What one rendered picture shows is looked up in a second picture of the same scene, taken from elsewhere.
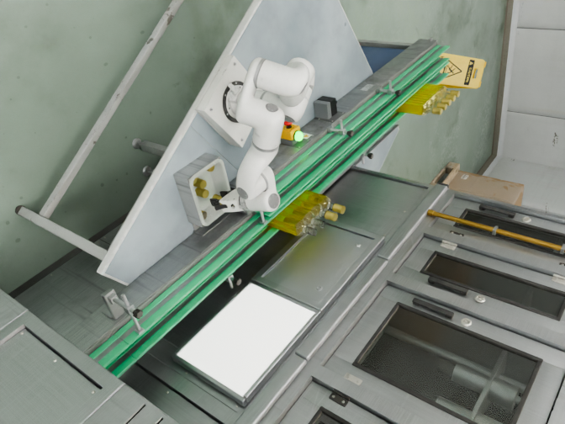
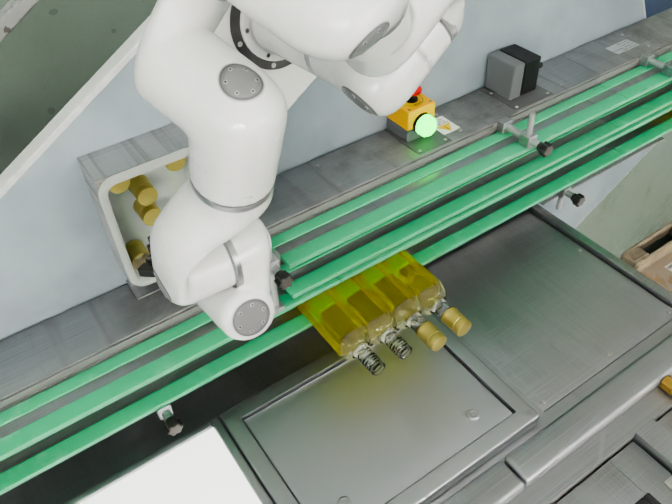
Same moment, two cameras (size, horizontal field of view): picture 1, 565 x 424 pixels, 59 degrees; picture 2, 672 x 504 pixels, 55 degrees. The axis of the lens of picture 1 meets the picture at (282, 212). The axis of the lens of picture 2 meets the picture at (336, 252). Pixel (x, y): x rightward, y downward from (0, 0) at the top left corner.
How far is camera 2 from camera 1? 0.97 m
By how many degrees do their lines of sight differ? 13
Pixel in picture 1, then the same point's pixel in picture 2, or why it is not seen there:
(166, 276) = (12, 380)
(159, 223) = (30, 257)
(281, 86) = (284, 14)
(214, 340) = not seen: outside the picture
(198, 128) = not seen: hidden behind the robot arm
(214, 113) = not seen: hidden behind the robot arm
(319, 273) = (361, 460)
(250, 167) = (174, 236)
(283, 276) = (285, 435)
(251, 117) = (167, 97)
